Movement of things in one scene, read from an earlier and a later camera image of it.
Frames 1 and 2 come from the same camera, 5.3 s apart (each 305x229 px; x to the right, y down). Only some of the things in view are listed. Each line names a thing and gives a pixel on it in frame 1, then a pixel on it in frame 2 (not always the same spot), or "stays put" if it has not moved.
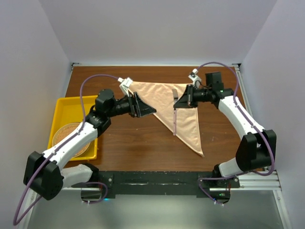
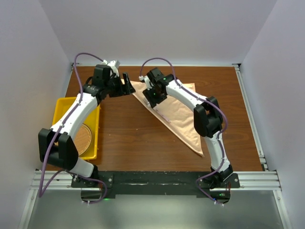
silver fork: x=175 y=94 → x=155 y=108
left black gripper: x=137 y=108 → x=125 y=89
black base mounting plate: x=153 y=182 stays put
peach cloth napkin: x=158 y=96 stays put
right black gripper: x=187 y=100 → x=153 y=101
